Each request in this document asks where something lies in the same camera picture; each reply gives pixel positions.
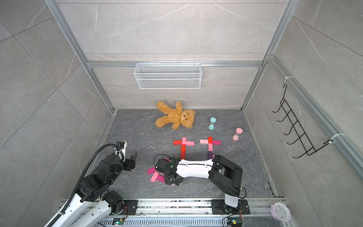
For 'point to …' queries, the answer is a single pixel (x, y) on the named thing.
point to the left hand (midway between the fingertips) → (131, 151)
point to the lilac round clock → (280, 212)
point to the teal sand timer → (212, 120)
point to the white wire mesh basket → (168, 76)
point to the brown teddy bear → (177, 117)
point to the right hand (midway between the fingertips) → (171, 181)
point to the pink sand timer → (238, 130)
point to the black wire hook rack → (301, 136)
